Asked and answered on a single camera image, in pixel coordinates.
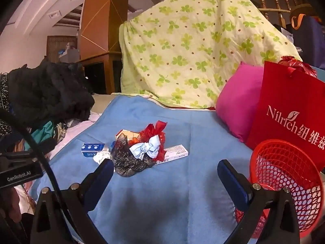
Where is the blue blanket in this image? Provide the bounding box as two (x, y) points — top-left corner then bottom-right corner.
(29, 95), (257, 244)

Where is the blue white medicine box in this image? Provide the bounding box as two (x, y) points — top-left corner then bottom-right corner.
(81, 142), (106, 158)

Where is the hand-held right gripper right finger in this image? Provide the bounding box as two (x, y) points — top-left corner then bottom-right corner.
(217, 159), (300, 244)

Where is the beige cushion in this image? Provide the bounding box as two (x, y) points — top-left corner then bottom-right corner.
(90, 94), (121, 115)

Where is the blue white knotted bag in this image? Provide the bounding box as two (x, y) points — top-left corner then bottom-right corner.
(129, 135), (166, 159)

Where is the wooden cabinet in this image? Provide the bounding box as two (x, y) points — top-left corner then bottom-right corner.
(76, 51), (123, 95)

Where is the orange white medicine box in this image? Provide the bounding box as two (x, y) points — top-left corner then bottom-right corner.
(115, 129), (141, 141)

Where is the red plastic mesh basket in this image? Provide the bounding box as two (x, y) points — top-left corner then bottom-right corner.
(235, 139), (323, 239)

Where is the green clover print quilt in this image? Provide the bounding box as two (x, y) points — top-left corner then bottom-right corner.
(119, 0), (302, 110)

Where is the white tissue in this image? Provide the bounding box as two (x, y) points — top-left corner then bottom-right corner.
(93, 150), (112, 164)

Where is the person's left hand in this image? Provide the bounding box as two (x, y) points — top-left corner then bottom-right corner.
(0, 187), (22, 223)

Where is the black plastic bag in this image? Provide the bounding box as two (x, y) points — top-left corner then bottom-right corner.
(110, 135), (156, 177)

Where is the orange wooden pillar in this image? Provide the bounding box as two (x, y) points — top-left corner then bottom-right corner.
(79, 0), (131, 56)

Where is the pile of colourful clothes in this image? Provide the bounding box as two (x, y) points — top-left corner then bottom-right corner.
(0, 118), (80, 158)

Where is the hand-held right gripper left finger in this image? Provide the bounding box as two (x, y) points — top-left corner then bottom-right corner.
(30, 159), (115, 244)

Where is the black lace cloth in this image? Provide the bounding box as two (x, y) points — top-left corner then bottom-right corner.
(0, 56), (95, 127)

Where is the navy bag with orange handles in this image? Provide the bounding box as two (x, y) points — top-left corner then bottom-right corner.
(289, 10), (325, 70)

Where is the long white medicine box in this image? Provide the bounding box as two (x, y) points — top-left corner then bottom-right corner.
(155, 145), (189, 165)

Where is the red ribbon bow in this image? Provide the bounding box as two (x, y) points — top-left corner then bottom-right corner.
(140, 120), (168, 162)

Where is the grey refrigerator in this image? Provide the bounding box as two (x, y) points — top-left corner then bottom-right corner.
(59, 48), (81, 63)

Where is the red paper bag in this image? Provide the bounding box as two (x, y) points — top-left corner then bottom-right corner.
(246, 60), (325, 171)

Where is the large red plastic bag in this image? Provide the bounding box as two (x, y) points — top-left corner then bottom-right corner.
(277, 55), (318, 78)

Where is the pink pillow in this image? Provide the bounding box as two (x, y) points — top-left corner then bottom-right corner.
(215, 61), (265, 143)

